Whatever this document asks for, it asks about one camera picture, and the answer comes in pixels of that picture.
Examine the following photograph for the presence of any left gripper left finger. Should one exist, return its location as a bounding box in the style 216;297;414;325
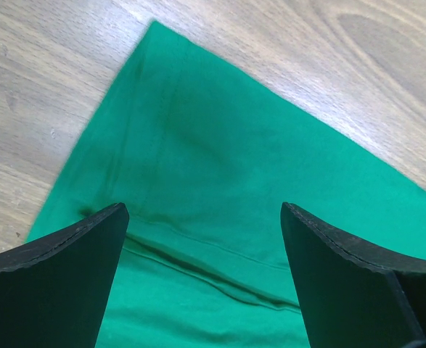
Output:
0;203;129;347

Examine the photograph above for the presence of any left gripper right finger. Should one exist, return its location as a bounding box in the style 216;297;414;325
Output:
280;203;426;347

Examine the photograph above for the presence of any green t shirt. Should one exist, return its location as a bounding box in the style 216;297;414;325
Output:
29;22;426;347

